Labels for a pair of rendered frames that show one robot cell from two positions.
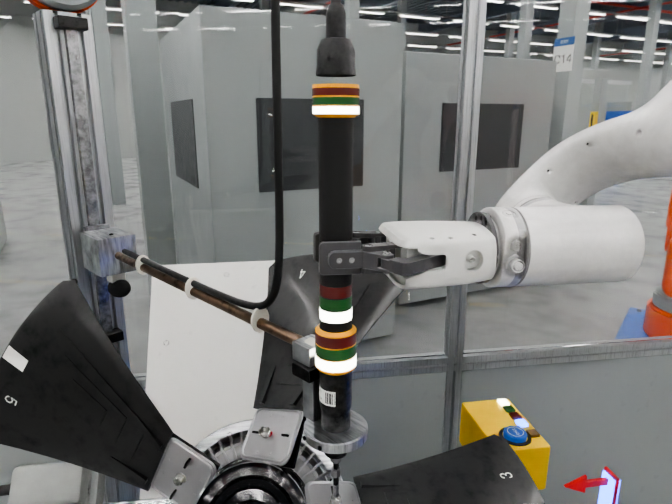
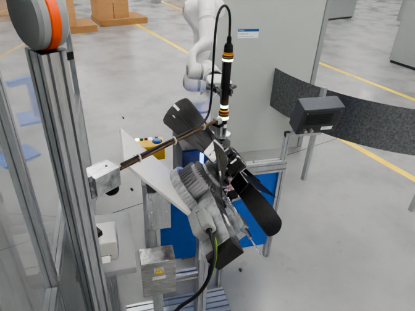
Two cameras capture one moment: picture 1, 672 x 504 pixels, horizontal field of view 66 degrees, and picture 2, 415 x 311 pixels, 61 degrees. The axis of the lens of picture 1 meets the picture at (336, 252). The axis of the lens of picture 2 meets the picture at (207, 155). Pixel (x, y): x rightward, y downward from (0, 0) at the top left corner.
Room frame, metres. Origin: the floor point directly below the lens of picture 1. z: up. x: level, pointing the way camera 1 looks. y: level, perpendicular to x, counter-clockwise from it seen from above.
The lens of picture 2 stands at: (0.72, 1.37, 2.05)
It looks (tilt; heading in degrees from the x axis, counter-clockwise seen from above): 32 degrees down; 263
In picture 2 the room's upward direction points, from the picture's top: 3 degrees clockwise
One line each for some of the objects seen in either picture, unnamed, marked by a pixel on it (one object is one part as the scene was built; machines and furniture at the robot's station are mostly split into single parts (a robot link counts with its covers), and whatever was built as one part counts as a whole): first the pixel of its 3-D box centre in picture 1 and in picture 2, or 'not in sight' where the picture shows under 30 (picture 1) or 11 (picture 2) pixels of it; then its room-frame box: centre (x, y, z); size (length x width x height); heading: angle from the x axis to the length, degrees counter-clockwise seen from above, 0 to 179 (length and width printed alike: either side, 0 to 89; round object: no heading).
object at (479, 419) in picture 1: (500, 446); (149, 150); (0.84, -0.31, 1.02); 0.16 x 0.10 x 0.11; 9
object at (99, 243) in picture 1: (107, 250); (100, 178); (0.95, 0.43, 1.37); 0.10 x 0.07 x 0.08; 44
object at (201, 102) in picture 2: not in sight; (207, 91); (0.51, -0.60, 1.25); 0.19 x 0.12 x 0.24; 1
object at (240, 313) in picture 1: (191, 290); (173, 142); (0.72, 0.21, 1.37); 0.54 x 0.01 x 0.01; 44
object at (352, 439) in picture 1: (329, 391); (221, 126); (0.50, 0.01, 1.33); 0.09 x 0.07 x 0.10; 44
